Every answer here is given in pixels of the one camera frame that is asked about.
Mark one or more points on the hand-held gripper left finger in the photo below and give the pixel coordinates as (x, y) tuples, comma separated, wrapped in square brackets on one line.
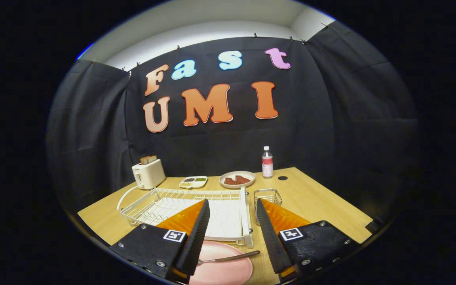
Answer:
[(196, 237)]

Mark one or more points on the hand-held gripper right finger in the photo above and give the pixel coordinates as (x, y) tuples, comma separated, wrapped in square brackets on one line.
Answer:
[(269, 237)]

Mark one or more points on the pink plate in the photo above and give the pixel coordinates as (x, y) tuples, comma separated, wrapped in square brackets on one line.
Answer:
[(228, 274)]

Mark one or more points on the white divided dish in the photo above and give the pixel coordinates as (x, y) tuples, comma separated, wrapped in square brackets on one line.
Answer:
[(198, 184)]

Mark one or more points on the beige round plate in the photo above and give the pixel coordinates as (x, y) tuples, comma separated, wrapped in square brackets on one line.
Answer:
[(251, 178)]

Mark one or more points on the brown meat piece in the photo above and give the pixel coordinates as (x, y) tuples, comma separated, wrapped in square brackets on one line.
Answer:
[(230, 181), (242, 179)]

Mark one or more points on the clear bottle red label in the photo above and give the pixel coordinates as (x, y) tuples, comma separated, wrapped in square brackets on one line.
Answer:
[(267, 164)]

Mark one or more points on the white toaster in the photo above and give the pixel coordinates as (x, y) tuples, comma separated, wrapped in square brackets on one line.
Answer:
[(151, 175)]

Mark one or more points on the brown toast slice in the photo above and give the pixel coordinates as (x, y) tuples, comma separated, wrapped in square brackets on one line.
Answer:
[(148, 160)]

